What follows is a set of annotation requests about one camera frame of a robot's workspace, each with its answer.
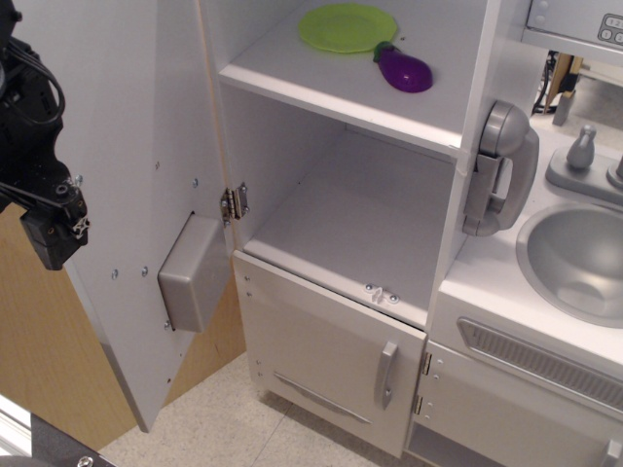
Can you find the white oven door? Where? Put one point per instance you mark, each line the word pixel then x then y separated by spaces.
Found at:
pixel 473 414

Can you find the white lower freezer door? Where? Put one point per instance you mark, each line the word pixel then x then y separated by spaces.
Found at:
pixel 320 351

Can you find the grey freezer door handle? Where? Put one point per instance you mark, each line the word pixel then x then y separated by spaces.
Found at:
pixel 382 387

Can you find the white magnetic door catch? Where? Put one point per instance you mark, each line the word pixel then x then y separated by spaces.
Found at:
pixel 379 295

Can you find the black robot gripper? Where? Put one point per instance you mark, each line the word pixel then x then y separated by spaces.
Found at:
pixel 32 103

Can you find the grey toy faucet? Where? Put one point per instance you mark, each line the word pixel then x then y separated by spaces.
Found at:
pixel 580 169

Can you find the grey toy microwave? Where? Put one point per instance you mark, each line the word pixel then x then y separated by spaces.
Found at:
pixel 590 23

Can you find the white toy kitchen cabinet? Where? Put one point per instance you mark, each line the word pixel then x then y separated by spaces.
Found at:
pixel 351 181

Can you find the metal door hinge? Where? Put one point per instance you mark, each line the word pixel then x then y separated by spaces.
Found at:
pixel 234 204

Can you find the grey toy sink basin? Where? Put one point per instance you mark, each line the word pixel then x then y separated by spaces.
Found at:
pixel 571 255

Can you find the white fridge door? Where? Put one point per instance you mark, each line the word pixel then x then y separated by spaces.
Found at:
pixel 140 138

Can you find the grey toy telephone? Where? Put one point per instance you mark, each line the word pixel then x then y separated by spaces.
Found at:
pixel 503 173

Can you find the purple toy eggplant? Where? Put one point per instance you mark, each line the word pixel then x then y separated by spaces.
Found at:
pixel 402 71

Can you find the green plastic plate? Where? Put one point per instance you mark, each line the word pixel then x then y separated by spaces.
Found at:
pixel 346 28

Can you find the grey vent panel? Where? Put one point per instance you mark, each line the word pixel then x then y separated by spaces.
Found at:
pixel 544 364

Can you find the wooden side board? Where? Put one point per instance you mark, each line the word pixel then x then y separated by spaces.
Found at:
pixel 52 363

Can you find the grey ice dispenser box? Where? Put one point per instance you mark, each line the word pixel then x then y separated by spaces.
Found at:
pixel 195 274

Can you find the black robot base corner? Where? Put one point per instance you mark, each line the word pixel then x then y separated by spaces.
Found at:
pixel 29 440

